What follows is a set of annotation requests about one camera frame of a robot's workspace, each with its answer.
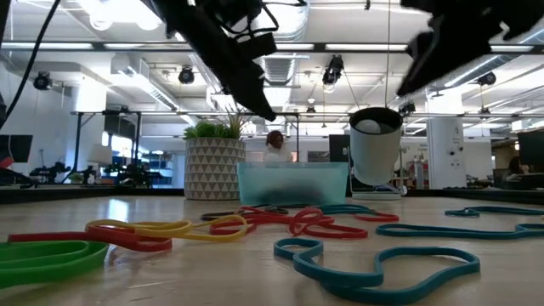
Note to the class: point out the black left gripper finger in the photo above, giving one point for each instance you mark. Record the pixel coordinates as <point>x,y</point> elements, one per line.
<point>238,72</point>

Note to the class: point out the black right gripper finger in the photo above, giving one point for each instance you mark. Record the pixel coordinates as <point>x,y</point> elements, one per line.
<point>446,59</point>

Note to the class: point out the dark purple rubber band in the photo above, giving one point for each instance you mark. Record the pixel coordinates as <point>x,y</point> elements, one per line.
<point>212,216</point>

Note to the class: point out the red rubber band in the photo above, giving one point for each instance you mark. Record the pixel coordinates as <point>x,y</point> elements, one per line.
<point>127,242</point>
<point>310,217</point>
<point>340,233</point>
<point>382,218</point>

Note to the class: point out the yellow rubber band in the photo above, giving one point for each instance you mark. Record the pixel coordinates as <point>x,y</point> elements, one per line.
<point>170,229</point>

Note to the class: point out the green rubber band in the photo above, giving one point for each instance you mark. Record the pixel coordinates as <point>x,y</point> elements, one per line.
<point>51,272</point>

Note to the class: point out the teal translucent plastic bin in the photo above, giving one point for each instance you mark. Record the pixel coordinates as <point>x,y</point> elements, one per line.
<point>293,183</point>

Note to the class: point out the black ceiling spotlight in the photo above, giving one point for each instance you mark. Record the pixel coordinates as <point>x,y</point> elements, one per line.
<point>487,79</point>
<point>42,81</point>
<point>332,72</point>
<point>186,75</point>

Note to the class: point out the black beam with light strips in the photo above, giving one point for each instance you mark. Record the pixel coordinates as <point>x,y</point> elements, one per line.
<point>319,47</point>

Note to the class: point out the succulent in triangle-patterned pot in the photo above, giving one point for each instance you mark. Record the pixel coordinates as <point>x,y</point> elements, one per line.
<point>212,170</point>

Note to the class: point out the white spotlight lamp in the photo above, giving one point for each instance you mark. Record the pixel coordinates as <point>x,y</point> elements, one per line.
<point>374,157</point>

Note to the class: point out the black monitor with red graphic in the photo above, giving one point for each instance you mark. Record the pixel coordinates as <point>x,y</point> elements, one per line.
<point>17,149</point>

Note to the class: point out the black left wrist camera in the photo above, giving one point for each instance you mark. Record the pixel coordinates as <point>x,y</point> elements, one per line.
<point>259,44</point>

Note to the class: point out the silver ventilation duct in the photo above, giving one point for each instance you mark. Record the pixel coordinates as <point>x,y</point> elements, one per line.
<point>293,21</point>

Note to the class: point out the black wall screen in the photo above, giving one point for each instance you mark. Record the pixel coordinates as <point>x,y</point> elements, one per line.
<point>339,149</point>

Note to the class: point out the black background gantry frame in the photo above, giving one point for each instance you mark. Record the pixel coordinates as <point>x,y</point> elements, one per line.
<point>77,144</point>

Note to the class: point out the black aluminium table frame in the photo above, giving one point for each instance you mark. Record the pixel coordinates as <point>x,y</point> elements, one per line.
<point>85,193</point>

